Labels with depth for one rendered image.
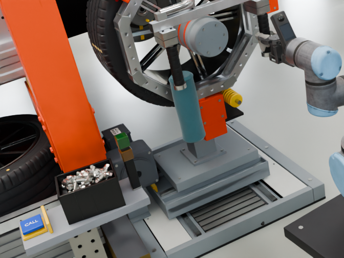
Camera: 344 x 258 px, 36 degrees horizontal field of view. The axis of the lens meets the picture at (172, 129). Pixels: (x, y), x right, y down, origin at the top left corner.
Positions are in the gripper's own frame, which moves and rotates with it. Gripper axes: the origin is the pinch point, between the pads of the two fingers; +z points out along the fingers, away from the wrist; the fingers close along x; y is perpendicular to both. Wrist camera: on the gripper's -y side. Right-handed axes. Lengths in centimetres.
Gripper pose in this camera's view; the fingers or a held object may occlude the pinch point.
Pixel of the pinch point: (262, 31)
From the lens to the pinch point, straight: 185.7
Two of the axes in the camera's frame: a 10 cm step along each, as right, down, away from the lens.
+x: 9.0, -3.6, 2.5
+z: -3.8, -3.6, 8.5
